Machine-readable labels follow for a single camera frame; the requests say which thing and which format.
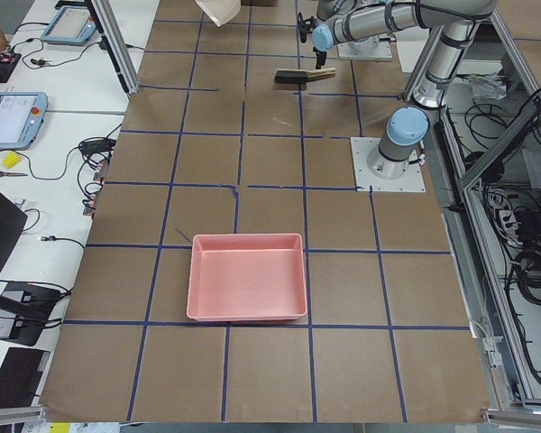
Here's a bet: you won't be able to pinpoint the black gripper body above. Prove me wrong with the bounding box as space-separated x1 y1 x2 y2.
297 13 316 43

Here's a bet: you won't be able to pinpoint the cream hand brush black bristles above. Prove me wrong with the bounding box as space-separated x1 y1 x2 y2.
274 68 336 85

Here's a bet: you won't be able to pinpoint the beige plastic dustpan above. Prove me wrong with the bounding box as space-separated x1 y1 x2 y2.
195 0 242 27

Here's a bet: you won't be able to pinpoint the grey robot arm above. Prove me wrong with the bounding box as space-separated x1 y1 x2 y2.
297 0 497 180

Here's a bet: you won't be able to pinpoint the pink plastic bin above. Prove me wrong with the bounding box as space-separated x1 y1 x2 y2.
187 234 307 322

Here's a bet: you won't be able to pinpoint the far blue teach pendant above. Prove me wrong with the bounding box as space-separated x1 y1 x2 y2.
41 5 96 46

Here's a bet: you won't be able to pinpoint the blue teach pendant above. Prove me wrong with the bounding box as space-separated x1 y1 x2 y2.
41 5 96 46
0 92 49 150

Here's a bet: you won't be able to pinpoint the near blue teach pendant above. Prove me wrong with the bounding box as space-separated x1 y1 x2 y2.
0 92 49 150

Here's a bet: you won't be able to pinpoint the yellow sponge block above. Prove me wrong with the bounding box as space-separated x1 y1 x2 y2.
2 152 22 169

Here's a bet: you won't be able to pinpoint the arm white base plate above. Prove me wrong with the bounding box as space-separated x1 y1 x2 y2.
337 36 392 62
350 137 426 193

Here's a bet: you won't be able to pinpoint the aluminium frame post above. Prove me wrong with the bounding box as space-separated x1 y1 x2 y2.
85 0 140 95

